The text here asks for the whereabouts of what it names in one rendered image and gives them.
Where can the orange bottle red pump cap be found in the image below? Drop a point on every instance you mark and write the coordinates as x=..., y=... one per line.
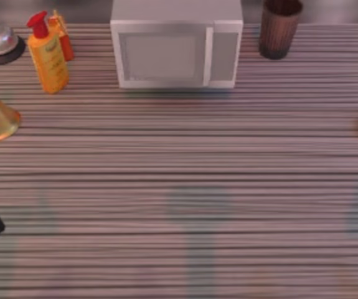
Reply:
x=49, y=62

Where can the brown ribbed cup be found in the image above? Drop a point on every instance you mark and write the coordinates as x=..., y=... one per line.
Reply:
x=277, y=32

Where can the grey microwave oven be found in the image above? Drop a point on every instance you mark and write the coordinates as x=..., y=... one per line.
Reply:
x=178, y=53

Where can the small orange red bottle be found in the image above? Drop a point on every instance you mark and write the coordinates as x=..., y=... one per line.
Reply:
x=64, y=40

